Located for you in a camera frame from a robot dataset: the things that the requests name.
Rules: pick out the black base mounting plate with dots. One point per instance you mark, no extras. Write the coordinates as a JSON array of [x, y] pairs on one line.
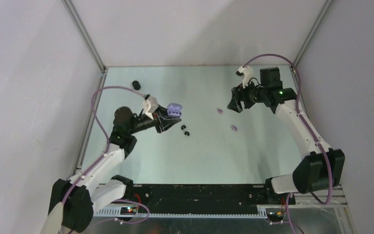
[[205, 199]]

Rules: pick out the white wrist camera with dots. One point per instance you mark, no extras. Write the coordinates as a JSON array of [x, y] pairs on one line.
[[150, 105], [246, 73]]

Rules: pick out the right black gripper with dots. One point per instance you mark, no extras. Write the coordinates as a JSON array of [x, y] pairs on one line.
[[239, 94]]

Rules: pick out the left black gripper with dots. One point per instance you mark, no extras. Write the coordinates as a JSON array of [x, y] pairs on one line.
[[164, 124]]

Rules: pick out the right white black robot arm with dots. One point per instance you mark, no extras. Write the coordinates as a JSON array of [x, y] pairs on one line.
[[321, 165]]

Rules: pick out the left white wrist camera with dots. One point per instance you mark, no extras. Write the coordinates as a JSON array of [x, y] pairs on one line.
[[150, 105]]

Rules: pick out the black oval case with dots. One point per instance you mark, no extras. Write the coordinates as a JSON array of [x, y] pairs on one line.
[[136, 85]]

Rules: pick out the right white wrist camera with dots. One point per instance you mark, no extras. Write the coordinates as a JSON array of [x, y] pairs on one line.
[[246, 73]]

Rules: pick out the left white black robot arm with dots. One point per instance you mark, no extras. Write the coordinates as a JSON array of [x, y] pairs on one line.
[[74, 202]]

